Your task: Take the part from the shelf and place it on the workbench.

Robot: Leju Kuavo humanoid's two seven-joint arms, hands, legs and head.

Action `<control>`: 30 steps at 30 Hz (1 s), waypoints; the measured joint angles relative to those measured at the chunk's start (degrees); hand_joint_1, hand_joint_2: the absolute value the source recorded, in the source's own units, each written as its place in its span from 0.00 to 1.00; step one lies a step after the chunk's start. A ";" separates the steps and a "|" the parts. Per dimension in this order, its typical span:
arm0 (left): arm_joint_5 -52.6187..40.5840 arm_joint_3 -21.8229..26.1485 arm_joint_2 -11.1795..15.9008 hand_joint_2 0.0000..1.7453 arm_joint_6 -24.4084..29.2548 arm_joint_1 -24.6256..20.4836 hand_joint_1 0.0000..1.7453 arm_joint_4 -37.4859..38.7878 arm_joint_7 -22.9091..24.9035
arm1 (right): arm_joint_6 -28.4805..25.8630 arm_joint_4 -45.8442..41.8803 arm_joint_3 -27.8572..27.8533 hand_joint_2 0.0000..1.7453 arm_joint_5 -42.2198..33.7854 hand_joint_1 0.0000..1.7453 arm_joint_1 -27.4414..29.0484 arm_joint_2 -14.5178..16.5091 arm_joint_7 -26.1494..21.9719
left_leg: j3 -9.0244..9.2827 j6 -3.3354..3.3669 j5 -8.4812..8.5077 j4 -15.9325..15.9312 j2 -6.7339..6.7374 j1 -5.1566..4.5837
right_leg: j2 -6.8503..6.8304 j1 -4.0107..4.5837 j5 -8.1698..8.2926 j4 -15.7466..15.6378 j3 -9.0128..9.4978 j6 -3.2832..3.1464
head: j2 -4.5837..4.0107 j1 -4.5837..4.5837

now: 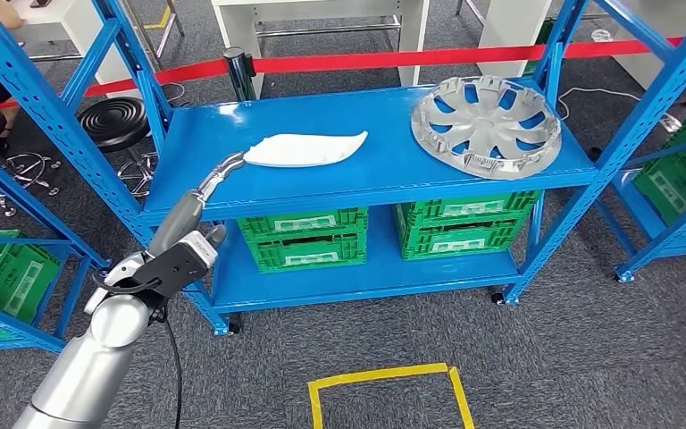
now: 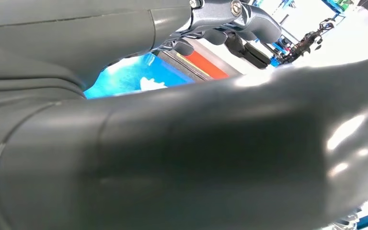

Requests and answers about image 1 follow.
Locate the blue metal shelf rack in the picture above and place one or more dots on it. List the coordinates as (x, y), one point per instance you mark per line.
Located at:
(639, 213)
(390, 177)
(35, 212)

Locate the yellow floor tape square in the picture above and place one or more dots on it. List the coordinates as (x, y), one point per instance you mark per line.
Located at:
(378, 374)

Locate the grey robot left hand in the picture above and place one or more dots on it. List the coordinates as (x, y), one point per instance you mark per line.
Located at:
(180, 219)

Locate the tan round object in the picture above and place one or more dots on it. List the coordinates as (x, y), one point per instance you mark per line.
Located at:
(5, 13)

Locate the silver wheel hubcap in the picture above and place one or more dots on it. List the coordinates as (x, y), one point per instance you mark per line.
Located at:
(485, 127)

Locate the silver floor outlet plate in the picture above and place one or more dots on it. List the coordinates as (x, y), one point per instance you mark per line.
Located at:
(671, 123)

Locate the white curved car panel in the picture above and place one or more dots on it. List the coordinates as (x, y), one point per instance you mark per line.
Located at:
(301, 149)

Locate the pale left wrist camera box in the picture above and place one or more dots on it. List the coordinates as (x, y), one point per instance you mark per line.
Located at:
(198, 251)

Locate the black barrier post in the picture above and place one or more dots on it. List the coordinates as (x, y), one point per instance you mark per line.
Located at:
(239, 71)

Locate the green open plastic crate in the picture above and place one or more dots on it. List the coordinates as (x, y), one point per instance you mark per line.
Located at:
(0, 272)

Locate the dark smartphone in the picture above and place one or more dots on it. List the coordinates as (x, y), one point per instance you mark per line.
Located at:
(41, 3)

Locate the clear plastic wrapper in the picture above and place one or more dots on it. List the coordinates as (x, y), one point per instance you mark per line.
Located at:
(602, 34)

